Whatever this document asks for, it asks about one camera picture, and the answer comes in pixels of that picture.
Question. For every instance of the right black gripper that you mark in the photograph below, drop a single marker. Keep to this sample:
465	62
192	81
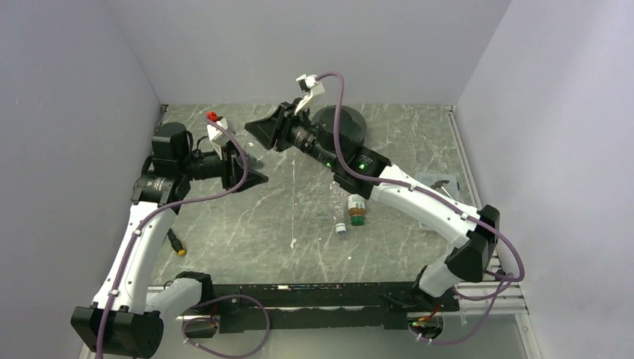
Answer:
278	127

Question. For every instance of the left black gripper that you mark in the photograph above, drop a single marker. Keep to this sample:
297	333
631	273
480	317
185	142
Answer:
232	167

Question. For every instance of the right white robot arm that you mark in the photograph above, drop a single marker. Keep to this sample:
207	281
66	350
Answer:
358	170

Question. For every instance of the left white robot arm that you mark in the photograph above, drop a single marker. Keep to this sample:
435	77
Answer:
122	319

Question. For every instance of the clear bottle white cap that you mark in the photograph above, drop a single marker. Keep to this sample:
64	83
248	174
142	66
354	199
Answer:
337	201

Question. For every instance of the brown bottle green cap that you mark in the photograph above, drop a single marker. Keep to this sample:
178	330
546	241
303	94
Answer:
356	209

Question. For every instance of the black round disc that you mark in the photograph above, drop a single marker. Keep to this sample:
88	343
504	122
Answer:
352	128

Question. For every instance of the black yellow screwdriver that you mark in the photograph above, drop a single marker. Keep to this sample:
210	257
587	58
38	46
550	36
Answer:
176	243

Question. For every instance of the clear plastic tray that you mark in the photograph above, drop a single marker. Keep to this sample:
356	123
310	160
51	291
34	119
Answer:
445	184

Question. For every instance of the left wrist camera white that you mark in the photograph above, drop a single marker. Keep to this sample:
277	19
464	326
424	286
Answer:
217	138

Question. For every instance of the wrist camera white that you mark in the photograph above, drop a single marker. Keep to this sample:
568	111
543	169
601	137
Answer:
217	138
312	88

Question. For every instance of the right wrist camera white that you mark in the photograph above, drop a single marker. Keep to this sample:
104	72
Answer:
312	88

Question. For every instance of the black base frame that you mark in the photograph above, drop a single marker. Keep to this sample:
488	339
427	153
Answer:
391	305

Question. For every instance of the aluminium rail right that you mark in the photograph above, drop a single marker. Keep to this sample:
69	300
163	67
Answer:
506	256

